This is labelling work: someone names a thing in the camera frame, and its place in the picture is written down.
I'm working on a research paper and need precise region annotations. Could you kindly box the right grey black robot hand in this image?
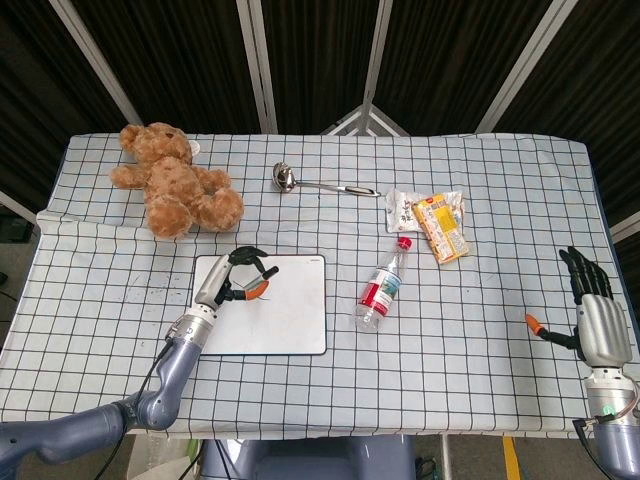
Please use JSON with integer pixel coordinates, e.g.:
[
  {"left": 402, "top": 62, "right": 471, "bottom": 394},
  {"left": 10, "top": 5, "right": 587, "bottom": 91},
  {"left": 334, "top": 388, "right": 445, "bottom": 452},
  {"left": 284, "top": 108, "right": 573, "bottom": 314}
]
[{"left": 524, "top": 246, "right": 634, "bottom": 370}]

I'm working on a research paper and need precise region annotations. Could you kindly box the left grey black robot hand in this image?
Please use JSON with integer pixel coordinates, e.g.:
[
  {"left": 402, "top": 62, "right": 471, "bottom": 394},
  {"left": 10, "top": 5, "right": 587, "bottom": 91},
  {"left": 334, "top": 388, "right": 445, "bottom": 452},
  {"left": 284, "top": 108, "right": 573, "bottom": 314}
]
[{"left": 193, "top": 245, "right": 274, "bottom": 312}]

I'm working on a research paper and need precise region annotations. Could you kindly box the white whiteboard with black rim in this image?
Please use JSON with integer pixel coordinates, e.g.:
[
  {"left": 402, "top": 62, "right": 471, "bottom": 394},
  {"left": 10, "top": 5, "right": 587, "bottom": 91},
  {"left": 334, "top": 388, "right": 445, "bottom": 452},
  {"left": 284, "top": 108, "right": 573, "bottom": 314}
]
[{"left": 192, "top": 253, "right": 328, "bottom": 357}]

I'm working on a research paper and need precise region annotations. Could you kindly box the brown plush teddy bear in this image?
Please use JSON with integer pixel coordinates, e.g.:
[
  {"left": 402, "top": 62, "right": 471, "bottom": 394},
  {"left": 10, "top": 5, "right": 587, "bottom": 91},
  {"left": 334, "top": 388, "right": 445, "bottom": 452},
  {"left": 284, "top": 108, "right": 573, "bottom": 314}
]
[{"left": 109, "top": 122, "right": 245, "bottom": 239}]

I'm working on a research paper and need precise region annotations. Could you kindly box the stainless steel ladle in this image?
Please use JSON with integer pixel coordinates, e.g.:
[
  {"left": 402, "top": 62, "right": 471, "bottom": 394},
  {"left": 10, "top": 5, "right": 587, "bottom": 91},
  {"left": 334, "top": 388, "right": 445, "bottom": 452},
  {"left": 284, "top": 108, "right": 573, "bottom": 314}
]
[{"left": 272, "top": 161, "right": 380, "bottom": 198}]

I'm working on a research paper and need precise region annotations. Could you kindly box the white checkered tablecloth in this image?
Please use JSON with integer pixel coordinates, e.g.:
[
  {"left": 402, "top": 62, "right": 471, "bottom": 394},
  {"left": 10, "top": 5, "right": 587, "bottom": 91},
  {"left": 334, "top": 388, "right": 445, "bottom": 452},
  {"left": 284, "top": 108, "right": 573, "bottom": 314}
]
[{"left": 0, "top": 130, "right": 619, "bottom": 442}]

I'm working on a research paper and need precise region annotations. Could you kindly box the clear plastic bottle red label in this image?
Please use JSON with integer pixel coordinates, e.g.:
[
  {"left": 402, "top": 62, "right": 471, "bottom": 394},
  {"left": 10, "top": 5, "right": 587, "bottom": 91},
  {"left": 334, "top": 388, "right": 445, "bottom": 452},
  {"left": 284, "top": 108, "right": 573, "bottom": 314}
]
[{"left": 354, "top": 236, "right": 414, "bottom": 334}]

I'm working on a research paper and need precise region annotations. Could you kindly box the yellow snack package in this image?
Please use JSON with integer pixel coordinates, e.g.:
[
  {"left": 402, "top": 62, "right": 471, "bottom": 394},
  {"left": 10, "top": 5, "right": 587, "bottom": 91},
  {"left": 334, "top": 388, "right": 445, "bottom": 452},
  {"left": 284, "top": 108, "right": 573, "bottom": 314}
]
[{"left": 411, "top": 190, "right": 472, "bottom": 265}]

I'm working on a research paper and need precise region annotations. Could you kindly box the white foil snack pouch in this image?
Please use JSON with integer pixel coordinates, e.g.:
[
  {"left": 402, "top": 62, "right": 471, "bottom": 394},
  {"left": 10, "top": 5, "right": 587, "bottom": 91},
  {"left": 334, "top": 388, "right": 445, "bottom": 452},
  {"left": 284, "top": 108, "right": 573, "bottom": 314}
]
[{"left": 384, "top": 188, "right": 424, "bottom": 234}]

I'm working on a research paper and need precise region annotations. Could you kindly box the blue-grey robot torso base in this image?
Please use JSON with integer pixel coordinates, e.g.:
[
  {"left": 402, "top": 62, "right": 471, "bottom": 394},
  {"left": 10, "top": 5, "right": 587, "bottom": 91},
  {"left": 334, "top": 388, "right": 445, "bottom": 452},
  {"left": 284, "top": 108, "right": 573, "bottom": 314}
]
[{"left": 199, "top": 433, "right": 416, "bottom": 480}]

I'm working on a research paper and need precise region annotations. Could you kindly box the black folding partition screen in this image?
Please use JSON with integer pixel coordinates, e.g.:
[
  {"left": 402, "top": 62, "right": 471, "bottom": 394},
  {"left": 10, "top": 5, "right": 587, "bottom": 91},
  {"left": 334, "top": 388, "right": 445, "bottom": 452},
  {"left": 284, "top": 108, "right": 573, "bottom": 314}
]
[{"left": 0, "top": 0, "right": 640, "bottom": 241}]

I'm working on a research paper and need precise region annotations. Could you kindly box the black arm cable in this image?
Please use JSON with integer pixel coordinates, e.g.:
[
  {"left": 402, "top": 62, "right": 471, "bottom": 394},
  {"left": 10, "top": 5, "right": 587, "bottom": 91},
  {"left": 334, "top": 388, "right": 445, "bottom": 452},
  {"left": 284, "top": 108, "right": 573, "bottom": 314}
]
[
  {"left": 103, "top": 337, "right": 174, "bottom": 480},
  {"left": 572, "top": 417, "right": 604, "bottom": 480}
]

